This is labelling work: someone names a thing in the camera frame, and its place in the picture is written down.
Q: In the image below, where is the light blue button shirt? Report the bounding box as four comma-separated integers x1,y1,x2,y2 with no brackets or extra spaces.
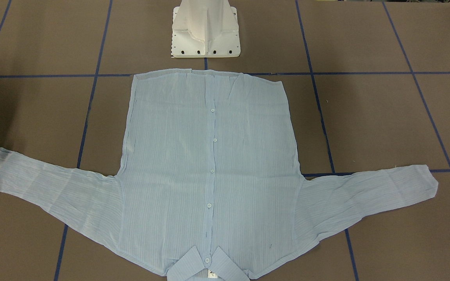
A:
0,69,438,281

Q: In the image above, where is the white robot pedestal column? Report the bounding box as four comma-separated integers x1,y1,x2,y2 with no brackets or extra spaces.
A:
170,0,241,58

